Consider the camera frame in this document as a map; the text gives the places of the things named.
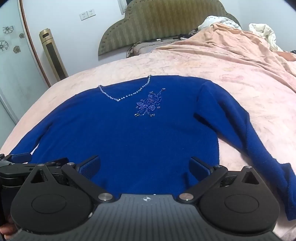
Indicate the white wall socket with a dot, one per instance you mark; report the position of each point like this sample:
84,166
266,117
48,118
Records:
83,16
91,13

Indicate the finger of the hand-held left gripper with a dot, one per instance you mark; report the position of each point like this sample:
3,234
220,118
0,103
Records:
20,157
59,161

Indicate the person's left hand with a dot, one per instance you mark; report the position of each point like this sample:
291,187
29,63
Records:
5,231

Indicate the pink floral bed blanket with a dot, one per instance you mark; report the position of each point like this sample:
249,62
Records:
231,69

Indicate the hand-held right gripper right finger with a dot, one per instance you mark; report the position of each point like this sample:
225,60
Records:
198,165

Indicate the dark cloth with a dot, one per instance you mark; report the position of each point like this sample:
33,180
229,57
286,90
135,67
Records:
188,34

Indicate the flower print wardrobe door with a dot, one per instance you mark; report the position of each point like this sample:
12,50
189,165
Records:
13,69

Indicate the gold tower air conditioner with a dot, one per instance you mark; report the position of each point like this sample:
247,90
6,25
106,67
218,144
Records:
54,55

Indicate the blue beaded sweater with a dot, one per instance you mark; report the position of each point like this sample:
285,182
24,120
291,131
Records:
138,129

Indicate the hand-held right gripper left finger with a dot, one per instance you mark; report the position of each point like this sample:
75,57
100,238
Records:
89,167

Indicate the olive striped headboard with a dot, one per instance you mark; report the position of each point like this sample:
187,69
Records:
150,20

